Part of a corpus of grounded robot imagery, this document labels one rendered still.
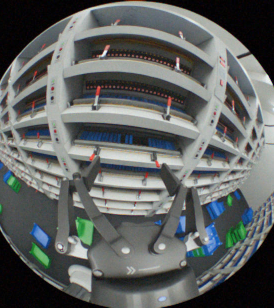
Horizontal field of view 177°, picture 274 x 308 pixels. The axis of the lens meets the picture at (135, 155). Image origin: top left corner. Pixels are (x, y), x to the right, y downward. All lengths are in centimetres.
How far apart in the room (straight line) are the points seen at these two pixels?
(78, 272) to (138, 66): 102
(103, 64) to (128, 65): 8
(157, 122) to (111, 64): 27
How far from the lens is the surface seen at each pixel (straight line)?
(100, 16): 72
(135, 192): 73
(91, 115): 35
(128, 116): 32
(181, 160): 51
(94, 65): 37
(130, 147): 41
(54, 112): 45
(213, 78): 50
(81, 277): 73
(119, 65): 34
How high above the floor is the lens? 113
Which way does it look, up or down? 34 degrees down
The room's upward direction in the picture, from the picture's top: 11 degrees clockwise
